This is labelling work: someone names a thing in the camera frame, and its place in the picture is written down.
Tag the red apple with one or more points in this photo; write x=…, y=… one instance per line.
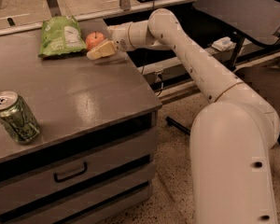
x=93, y=39

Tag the black tilted stand table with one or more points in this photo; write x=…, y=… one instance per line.
x=255, y=20

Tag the grey drawer cabinet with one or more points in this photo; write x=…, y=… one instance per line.
x=102, y=112

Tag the green chip bag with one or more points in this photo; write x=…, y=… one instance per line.
x=60, y=35

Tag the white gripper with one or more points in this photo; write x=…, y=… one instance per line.
x=120, y=37

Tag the small white box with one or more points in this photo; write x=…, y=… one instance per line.
x=222, y=44

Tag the black drawer handle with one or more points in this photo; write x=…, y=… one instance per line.
x=68, y=175

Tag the green soda can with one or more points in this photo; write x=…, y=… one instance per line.
x=17, y=118

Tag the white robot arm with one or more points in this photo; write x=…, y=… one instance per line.
x=230, y=139

